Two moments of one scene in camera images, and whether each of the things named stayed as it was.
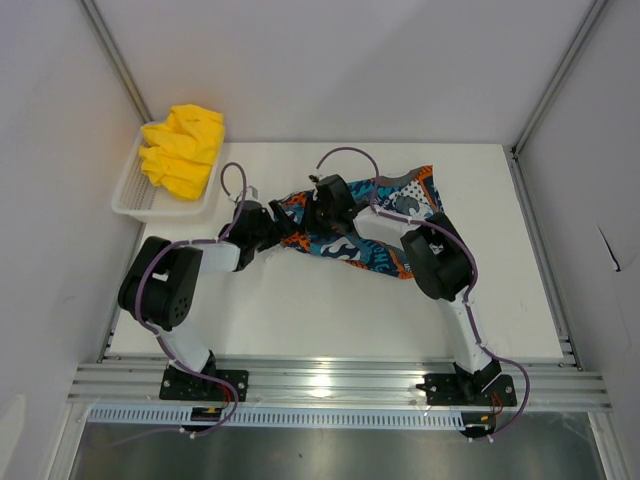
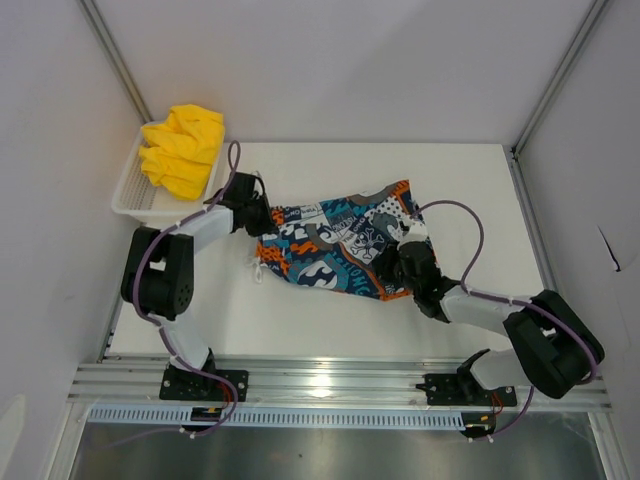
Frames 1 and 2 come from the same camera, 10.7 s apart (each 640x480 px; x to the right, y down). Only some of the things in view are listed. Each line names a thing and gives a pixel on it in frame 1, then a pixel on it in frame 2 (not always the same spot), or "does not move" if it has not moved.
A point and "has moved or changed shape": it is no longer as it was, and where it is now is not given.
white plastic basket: [143, 201] does not move
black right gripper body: [325, 216] to [392, 271]
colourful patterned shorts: [410, 194] has moved or changed shape
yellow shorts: [180, 153] does not move
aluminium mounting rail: [551, 385] does not move
